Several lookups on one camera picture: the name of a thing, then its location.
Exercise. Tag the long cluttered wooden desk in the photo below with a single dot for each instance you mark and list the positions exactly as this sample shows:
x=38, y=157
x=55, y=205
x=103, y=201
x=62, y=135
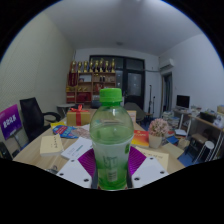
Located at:
x=206, y=121

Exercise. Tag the beige carton box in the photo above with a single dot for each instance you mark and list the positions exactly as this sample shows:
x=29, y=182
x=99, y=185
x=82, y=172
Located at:
x=132, y=116

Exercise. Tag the purple sign board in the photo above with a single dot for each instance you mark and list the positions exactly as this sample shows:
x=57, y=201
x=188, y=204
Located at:
x=10, y=120

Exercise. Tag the wooden shelf unit with trophies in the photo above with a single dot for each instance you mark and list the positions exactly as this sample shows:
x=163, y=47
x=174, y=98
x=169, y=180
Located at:
x=86, y=85

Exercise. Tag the cream book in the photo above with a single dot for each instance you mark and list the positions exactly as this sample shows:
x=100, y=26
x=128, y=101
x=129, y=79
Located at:
x=51, y=145

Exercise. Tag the yellow gift box red ribbon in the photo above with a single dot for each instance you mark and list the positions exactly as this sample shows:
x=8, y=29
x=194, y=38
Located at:
x=78, y=117

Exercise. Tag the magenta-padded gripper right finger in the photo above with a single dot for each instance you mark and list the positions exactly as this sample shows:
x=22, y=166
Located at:
x=146, y=171

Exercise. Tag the beige paper envelope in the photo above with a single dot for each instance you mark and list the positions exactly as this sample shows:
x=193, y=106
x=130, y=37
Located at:
x=156, y=156

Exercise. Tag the blue printed magazine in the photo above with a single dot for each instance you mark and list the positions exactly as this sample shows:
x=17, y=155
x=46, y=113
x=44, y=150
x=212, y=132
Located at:
x=65, y=131

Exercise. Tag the small round white table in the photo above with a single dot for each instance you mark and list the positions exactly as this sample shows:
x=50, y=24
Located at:
x=65, y=107

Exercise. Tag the black chair back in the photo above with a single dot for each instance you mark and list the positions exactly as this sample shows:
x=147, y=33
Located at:
x=5, y=150

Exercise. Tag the pink flowers in white pot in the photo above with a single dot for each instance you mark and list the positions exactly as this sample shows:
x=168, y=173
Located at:
x=157, y=131

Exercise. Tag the white paper booklet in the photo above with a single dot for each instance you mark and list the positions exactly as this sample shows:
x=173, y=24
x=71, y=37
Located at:
x=76, y=148

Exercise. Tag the green drink bottle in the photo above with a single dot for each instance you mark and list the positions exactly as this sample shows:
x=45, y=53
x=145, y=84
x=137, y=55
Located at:
x=111, y=146

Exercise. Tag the black framed glass door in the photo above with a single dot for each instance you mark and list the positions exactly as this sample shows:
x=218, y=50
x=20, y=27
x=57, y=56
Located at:
x=135, y=83

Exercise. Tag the black computer monitor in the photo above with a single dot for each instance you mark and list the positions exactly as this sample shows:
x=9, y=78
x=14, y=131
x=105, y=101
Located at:
x=183, y=101

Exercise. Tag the grey armchair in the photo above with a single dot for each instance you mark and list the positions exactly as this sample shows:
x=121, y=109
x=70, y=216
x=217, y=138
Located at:
x=137, y=111

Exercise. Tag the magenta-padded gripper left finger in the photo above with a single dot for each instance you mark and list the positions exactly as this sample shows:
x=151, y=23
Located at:
x=75, y=171

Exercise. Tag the red orange book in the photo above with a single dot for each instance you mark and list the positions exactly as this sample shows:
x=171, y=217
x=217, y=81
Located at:
x=140, y=138

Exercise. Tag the white air conditioner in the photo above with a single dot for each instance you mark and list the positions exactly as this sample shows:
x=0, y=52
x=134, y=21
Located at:
x=166, y=64

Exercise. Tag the wooden stool black legs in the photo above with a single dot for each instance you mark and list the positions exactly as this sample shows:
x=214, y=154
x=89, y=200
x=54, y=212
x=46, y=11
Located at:
x=199, y=138

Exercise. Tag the black office chair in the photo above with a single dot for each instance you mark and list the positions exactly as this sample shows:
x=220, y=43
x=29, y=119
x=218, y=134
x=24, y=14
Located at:
x=31, y=115

